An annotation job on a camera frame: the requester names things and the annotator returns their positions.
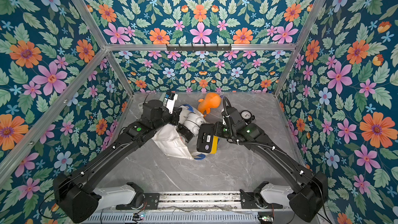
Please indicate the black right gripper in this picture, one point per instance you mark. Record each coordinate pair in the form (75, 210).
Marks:
(204, 138)

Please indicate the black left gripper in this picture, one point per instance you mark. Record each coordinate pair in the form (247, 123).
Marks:
(175, 115)

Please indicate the small black alarm clock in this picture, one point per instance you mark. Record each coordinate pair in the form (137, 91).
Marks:
(247, 116)

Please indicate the white canvas tote bag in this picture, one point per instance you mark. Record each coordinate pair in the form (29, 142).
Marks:
(172, 144)

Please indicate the black yellow square clock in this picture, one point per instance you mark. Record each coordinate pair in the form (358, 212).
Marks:
(207, 141)

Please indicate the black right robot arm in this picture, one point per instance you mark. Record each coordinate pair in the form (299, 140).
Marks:
(306, 192)

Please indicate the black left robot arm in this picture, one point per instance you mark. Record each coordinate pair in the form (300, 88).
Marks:
(78, 194)

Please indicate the orange plush whale toy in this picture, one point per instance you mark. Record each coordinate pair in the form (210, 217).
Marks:
(210, 101)

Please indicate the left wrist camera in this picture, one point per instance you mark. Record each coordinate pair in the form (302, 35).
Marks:
(169, 101)

